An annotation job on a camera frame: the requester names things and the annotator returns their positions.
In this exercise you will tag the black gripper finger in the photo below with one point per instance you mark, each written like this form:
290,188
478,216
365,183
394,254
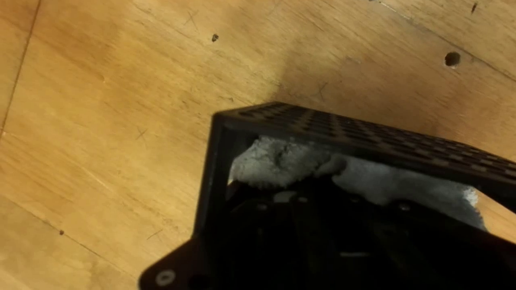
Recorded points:
164,277

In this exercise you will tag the white terry towel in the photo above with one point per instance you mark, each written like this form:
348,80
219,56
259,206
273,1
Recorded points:
388,182

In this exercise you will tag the black perforated plastic box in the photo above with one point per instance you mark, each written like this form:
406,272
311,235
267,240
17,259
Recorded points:
349,130

